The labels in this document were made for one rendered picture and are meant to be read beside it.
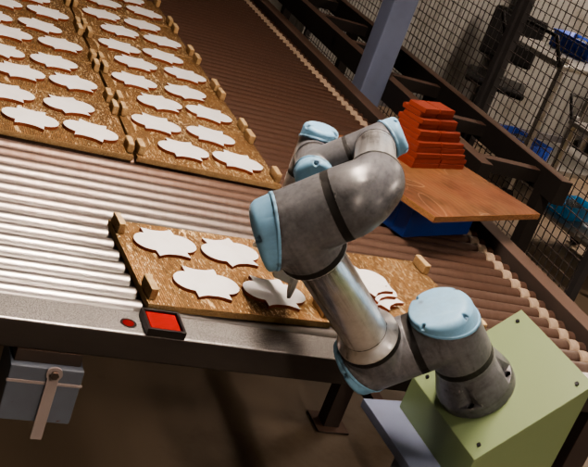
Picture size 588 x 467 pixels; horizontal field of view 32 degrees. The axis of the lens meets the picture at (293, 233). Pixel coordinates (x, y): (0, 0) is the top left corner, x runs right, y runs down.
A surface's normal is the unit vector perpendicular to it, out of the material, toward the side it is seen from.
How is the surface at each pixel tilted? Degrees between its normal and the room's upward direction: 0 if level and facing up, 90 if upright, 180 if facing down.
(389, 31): 90
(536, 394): 45
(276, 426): 0
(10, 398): 90
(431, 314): 38
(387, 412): 0
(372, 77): 90
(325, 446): 0
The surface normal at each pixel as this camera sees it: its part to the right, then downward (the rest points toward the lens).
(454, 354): 0.08, 0.59
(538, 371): -0.40, -0.72
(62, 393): 0.30, 0.47
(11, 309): 0.33, -0.87
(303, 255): 0.17, 0.74
